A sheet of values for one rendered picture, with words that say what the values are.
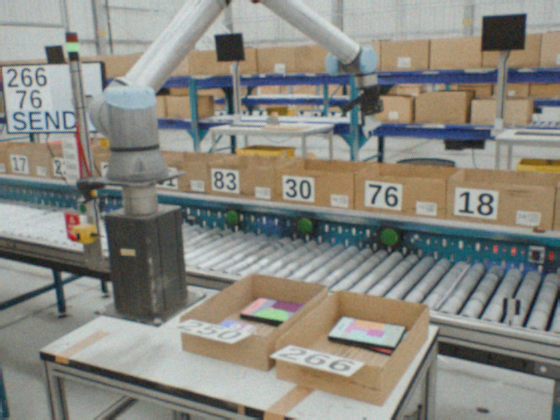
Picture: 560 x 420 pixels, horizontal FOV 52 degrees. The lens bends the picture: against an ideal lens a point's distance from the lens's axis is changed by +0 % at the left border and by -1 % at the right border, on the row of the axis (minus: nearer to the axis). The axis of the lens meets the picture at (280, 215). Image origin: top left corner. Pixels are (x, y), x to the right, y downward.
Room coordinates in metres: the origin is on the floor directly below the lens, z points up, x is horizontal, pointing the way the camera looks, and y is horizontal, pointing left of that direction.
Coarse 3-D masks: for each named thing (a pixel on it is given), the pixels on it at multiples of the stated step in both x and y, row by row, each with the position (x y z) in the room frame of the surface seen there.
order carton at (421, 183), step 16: (368, 176) 2.39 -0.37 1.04; (384, 176) 2.35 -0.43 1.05; (400, 176) 2.62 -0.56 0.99; (416, 176) 2.58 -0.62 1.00; (432, 176) 2.54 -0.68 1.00; (448, 176) 2.50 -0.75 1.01; (416, 192) 2.28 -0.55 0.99; (432, 192) 2.25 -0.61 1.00; (368, 208) 2.39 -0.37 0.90; (384, 208) 2.35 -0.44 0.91; (416, 208) 2.28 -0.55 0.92
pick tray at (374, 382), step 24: (312, 312) 1.48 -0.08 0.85; (336, 312) 1.61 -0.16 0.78; (360, 312) 1.59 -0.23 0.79; (384, 312) 1.55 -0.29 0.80; (408, 312) 1.52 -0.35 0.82; (288, 336) 1.36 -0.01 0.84; (312, 336) 1.47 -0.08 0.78; (408, 336) 1.32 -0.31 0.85; (360, 360) 1.36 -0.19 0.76; (384, 360) 1.36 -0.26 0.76; (408, 360) 1.32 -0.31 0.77; (312, 384) 1.25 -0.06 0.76; (336, 384) 1.22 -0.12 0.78; (360, 384) 1.19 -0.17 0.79; (384, 384) 1.17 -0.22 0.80
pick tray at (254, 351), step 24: (240, 288) 1.74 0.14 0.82; (264, 288) 1.77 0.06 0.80; (288, 288) 1.73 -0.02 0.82; (312, 288) 1.69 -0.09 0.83; (192, 312) 1.52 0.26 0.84; (216, 312) 1.62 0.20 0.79; (240, 312) 1.69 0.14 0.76; (192, 336) 1.45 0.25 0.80; (264, 336) 1.34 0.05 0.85; (240, 360) 1.37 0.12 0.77; (264, 360) 1.34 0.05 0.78
